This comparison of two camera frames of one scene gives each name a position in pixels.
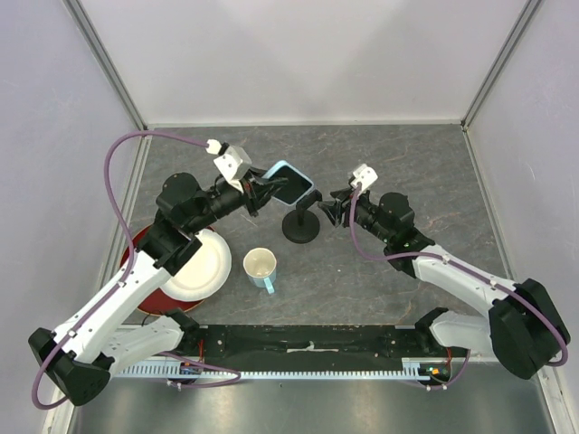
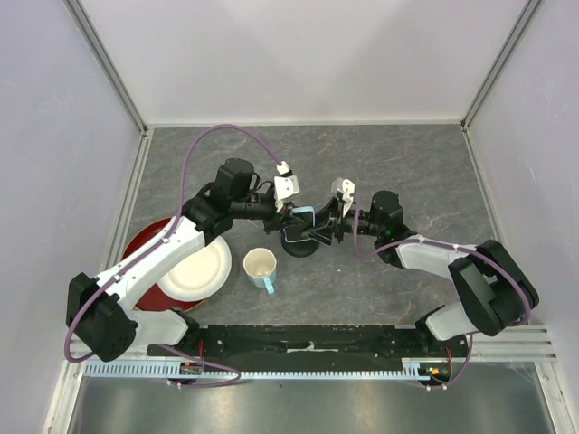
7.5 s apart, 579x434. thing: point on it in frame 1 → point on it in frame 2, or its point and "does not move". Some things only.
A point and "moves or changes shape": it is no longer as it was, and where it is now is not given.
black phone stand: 301,225 moves or changes shape
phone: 296,186 moves or changes shape
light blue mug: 260,264 does not move
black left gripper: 256,193 → 280,221
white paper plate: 205,273 does not move
